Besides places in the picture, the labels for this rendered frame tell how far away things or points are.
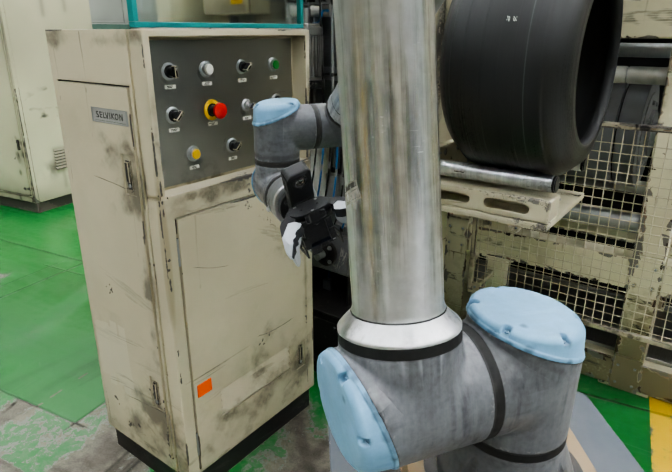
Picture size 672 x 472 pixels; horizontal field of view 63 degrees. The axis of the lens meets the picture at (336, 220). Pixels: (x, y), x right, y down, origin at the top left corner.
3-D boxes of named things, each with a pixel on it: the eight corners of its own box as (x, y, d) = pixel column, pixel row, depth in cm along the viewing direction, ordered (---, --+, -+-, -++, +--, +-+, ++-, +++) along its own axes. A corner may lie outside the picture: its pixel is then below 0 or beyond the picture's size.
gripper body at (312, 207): (347, 242, 96) (322, 219, 106) (334, 200, 92) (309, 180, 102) (308, 261, 94) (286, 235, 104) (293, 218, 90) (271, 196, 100)
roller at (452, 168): (427, 174, 156) (428, 158, 154) (434, 171, 159) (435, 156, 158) (553, 195, 136) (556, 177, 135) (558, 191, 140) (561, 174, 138)
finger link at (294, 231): (302, 282, 86) (316, 249, 93) (290, 251, 83) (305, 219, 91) (284, 284, 87) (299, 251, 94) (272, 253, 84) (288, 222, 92)
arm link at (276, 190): (302, 167, 106) (256, 187, 104) (311, 174, 102) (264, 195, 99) (316, 207, 110) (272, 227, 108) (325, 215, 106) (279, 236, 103)
